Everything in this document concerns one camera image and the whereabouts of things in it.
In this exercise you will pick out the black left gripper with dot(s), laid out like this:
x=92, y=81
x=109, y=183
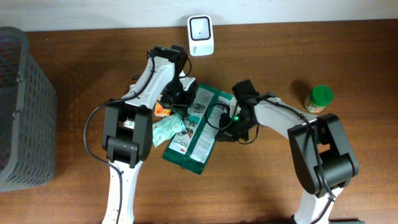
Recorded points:
x=181, y=105

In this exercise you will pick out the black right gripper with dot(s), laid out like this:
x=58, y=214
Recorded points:
x=229, y=130

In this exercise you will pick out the orange Kleenex tissue pack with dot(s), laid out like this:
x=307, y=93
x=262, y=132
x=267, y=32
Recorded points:
x=160, y=111

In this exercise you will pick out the mint green tissue pack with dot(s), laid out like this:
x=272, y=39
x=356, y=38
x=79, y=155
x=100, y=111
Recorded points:
x=166, y=128

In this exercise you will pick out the green wipes pack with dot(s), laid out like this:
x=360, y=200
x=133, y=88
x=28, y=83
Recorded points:
x=191, y=148

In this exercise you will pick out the green lid jar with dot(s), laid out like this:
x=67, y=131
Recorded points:
x=319, y=98

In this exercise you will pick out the white cream tube gold cap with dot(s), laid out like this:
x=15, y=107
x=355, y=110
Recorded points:
x=129, y=124

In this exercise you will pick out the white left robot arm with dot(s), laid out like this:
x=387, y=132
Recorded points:
x=127, y=130

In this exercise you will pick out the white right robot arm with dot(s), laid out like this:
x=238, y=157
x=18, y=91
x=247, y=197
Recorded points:
x=324, y=160

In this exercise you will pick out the white barcode scanner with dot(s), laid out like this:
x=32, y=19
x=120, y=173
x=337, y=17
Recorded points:
x=200, y=35

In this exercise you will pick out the grey plastic mesh basket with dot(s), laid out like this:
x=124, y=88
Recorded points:
x=28, y=116

